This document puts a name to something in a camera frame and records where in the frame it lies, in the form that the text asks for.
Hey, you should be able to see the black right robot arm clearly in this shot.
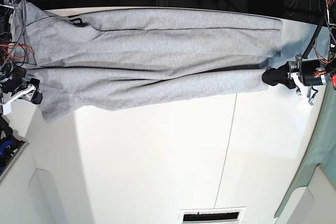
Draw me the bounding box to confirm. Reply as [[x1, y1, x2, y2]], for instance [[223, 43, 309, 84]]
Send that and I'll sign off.
[[1, 0, 43, 111]]

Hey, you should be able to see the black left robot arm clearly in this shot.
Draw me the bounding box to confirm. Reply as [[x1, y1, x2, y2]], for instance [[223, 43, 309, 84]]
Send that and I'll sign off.
[[262, 0, 335, 89]]

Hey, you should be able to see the grey t-shirt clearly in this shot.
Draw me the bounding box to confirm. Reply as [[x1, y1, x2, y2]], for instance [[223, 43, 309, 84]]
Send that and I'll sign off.
[[13, 3, 282, 122]]

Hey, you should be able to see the blue black cable pile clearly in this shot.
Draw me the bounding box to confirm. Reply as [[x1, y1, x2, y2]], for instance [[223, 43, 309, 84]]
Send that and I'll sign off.
[[0, 115, 24, 172]]

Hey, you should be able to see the black round floor object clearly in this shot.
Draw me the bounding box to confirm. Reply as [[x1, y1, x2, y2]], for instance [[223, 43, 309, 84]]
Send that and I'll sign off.
[[247, 0, 285, 17]]

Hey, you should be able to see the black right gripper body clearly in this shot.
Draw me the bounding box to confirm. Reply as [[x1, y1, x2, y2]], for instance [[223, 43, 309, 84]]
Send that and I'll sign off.
[[1, 67, 26, 93]]

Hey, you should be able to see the white floor vent grille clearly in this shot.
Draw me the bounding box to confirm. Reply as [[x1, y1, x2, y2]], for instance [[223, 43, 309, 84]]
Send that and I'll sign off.
[[179, 207, 246, 223]]

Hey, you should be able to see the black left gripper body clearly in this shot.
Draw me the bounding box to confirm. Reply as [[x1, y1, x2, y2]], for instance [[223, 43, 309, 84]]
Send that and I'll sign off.
[[287, 55, 335, 88]]

